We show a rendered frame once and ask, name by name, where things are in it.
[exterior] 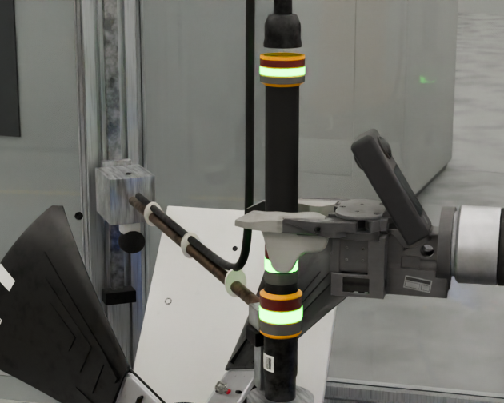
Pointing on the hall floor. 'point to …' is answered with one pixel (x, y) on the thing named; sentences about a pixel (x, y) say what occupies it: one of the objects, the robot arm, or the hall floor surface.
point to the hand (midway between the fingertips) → (253, 209)
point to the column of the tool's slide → (98, 255)
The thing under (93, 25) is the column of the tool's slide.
